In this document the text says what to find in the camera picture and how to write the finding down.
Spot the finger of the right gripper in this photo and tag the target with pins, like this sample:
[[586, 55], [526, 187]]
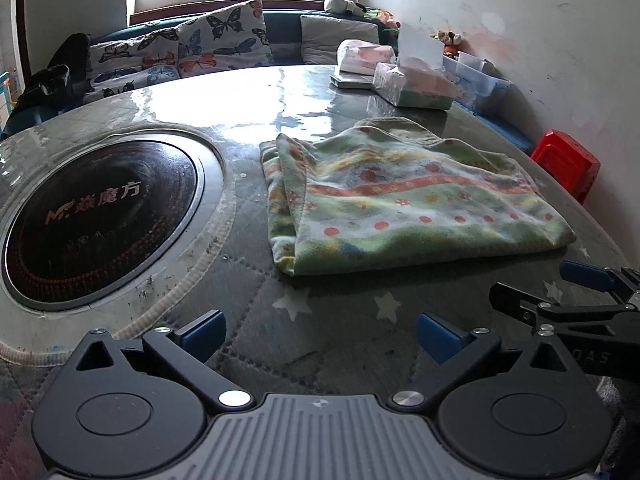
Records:
[[622, 285], [522, 306]]

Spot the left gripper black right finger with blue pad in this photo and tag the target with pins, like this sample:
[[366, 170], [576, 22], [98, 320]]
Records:
[[511, 410]]

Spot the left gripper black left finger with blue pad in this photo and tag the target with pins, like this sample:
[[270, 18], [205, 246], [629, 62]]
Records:
[[127, 408]]

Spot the green patterned children's garment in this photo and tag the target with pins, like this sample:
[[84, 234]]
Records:
[[388, 192]]

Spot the black clothes pile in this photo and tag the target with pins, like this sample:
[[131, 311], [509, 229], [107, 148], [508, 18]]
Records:
[[62, 84]]

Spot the red plastic stool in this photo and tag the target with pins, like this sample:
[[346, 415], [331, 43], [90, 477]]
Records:
[[572, 165]]

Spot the grey quilted star table cover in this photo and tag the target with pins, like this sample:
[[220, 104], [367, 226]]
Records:
[[251, 275]]

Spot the round black induction cooktop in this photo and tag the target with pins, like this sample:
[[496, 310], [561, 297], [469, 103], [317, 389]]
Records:
[[98, 221]]

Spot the clear plastic storage box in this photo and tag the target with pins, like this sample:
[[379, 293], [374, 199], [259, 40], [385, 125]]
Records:
[[479, 89]]

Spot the pink tissue pack near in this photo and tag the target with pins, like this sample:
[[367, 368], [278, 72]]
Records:
[[414, 84]]

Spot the pink tissue pack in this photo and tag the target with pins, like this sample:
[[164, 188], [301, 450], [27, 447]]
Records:
[[361, 57], [414, 84]]

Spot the brown plush toy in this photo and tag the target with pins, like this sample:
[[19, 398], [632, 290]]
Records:
[[451, 42]]

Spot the white flat device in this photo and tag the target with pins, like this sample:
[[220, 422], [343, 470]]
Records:
[[347, 81]]

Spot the pink tissue pack far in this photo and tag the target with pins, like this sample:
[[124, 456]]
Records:
[[361, 57]]

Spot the colourful plush toy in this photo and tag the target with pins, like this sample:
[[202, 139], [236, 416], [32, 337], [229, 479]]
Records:
[[385, 17]]

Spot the blue white cabinet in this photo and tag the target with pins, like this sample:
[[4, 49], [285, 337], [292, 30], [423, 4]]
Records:
[[5, 99]]

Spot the grey cushion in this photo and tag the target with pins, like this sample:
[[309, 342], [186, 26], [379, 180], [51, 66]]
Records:
[[321, 37]]

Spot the long butterfly pillow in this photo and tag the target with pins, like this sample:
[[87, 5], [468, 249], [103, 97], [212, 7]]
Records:
[[115, 67]]

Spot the blue sofa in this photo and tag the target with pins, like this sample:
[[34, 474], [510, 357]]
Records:
[[283, 32]]

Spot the black white plush toy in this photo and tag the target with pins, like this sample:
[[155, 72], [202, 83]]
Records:
[[344, 7]]

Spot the square butterfly pillow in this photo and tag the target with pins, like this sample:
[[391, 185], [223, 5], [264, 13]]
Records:
[[231, 38]]

